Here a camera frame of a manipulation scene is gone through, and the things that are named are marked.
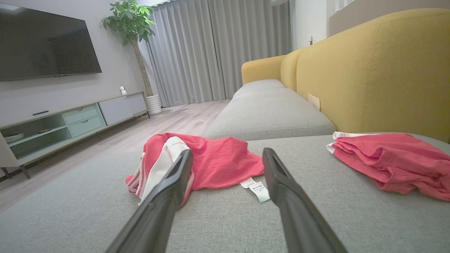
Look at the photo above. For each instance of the green potted tree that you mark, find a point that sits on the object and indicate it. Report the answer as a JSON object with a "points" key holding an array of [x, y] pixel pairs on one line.
{"points": [[130, 21]]}

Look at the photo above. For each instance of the grey fabric sofa chaise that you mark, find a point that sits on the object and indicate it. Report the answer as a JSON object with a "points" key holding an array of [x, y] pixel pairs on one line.
{"points": [[70, 218]]}

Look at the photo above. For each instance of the beige sofa label tag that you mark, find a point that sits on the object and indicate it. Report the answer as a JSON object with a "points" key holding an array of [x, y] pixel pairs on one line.
{"points": [[314, 101]]}

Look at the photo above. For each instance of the white wall socket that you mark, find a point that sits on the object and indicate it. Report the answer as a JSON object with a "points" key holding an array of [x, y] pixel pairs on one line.
{"points": [[311, 39]]}

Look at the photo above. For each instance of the black flat screen television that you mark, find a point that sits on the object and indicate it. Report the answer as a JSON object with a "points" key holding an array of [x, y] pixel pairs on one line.
{"points": [[45, 45]]}

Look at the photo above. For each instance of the white bowl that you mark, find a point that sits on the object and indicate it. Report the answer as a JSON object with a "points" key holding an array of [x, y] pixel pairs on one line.
{"points": [[14, 137]]}

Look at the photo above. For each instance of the small white camera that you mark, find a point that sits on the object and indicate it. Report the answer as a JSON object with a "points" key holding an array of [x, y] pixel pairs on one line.
{"points": [[122, 90]]}

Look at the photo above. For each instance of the white ribbed plant pot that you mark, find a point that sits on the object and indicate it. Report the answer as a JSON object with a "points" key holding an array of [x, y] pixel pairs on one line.
{"points": [[154, 104]]}

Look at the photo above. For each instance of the grey sofa seat cushion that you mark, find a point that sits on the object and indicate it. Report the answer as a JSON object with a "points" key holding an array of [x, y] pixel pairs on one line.
{"points": [[267, 116], [260, 84]]}

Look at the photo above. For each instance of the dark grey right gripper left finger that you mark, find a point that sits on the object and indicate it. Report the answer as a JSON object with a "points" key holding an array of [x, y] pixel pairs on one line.
{"points": [[158, 207]]}

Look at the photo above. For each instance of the grey television cabinet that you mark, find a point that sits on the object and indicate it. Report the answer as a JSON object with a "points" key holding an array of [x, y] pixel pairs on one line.
{"points": [[84, 119]]}

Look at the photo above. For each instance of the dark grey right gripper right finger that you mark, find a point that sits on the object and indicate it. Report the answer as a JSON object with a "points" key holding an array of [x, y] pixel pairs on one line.
{"points": [[299, 218]]}

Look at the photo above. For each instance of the black remote control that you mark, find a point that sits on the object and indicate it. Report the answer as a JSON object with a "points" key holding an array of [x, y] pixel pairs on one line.
{"points": [[40, 112]]}

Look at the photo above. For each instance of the red white striped sports shorts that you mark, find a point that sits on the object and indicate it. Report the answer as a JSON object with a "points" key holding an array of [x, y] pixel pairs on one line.
{"points": [[397, 161], [218, 161]]}

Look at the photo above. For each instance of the grey curtain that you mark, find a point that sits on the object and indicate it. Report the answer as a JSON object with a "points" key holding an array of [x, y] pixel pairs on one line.
{"points": [[197, 52]]}

